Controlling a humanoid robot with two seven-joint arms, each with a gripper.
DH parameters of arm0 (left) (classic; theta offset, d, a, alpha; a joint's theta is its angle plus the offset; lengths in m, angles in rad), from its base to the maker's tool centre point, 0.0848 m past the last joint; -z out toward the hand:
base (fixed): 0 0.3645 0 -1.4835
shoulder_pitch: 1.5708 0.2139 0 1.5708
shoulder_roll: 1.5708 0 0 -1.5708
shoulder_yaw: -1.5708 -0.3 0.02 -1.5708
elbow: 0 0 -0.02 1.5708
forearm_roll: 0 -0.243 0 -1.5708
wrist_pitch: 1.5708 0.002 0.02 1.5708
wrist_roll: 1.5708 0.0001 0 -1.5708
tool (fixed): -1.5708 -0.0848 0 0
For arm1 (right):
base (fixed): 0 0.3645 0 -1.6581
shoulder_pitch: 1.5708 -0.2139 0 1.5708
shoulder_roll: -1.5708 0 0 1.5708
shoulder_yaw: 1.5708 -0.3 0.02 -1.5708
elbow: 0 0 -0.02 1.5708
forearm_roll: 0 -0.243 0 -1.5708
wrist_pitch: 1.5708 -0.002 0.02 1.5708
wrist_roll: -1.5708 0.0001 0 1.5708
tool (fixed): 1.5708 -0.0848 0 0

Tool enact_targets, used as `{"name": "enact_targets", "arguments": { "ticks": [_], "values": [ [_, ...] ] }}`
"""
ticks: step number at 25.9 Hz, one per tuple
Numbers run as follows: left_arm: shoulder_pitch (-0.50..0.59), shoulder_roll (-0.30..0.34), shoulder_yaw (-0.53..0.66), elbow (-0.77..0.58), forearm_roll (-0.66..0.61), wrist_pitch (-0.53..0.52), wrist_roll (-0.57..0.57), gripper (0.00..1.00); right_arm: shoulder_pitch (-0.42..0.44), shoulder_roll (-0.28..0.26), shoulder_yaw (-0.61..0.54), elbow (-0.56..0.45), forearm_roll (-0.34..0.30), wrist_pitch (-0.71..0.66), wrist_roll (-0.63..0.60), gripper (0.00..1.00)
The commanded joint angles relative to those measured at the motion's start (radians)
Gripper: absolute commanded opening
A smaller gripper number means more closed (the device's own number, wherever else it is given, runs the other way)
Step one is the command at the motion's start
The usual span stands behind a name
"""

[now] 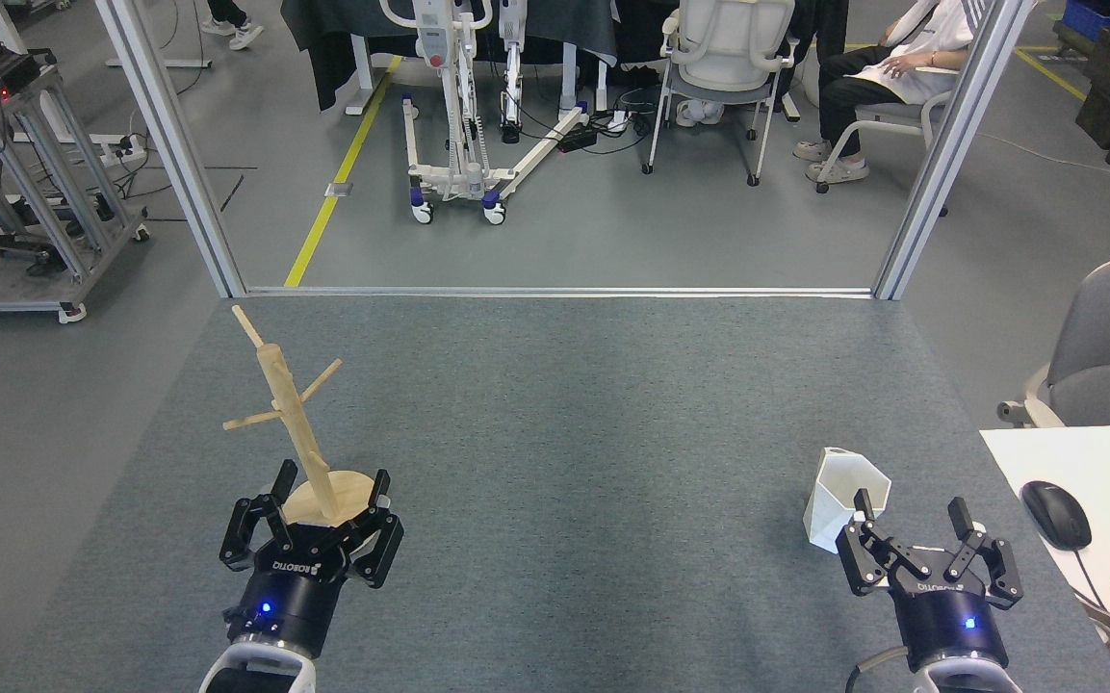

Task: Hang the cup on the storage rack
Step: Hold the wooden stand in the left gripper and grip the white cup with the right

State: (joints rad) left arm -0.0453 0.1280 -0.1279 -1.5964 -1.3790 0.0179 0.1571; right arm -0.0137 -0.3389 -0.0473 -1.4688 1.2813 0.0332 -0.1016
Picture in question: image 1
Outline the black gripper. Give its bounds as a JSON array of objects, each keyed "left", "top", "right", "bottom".
[
  {"left": 219, "top": 460, "right": 404, "bottom": 661},
  {"left": 836, "top": 489, "right": 1023, "bottom": 672}
]

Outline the white faceted cup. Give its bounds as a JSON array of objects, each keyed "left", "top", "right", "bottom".
[{"left": 803, "top": 448, "right": 892, "bottom": 554}]

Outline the wooden cup rack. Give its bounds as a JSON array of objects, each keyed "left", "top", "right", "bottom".
[{"left": 223, "top": 305, "right": 385, "bottom": 528}]

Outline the black computer mouse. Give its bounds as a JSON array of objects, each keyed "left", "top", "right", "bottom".
[{"left": 1020, "top": 480, "right": 1093, "bottom": 552}]

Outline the seated person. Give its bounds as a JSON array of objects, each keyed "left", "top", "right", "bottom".
[{"left": 793, "top": 0, "right": 979, "bottom": 186}]

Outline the table with dark cloth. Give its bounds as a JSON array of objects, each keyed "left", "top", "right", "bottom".
[{"left": 280, "top": 0, "right": 618, "bottom": 112}]

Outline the standing person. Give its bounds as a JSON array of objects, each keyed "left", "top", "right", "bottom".
[{"left": 200, "top": 0, "right": 265, "bottom": 51}]

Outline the person behind office chair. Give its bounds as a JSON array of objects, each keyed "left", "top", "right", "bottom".
[{"left": 675, "top": 98, "right": 727, "bottom": 129}]

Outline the white wheeled stand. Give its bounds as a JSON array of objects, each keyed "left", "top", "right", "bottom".
[{"left": 379, "top": 0, "right": 592, "bottom": 227}]

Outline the white mesh office chair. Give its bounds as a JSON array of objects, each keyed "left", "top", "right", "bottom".
[{"left": 641, "top": 0, "right": 798, "bottom": 187}]

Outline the blue crate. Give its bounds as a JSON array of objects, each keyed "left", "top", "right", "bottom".
[{"left": 1063, "top": 0, "right": 1110, "bottom": 44}]

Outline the silver table edge rail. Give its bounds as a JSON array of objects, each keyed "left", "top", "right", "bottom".
[{"left": 245, "top": 286, "right": 875, "bottom": 299}]

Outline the silver aluminium post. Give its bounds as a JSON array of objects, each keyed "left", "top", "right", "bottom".
[
  {"left": 872, "top": 0, "right": 1037, "bottom": 301},
  {"left": 94, "top": 0, "right": 247, "bottom": 299}
]

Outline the white frame chair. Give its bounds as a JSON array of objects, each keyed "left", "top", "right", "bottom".
[{"left": 814, "top": 91, "right": 960, "bottom": 218}]

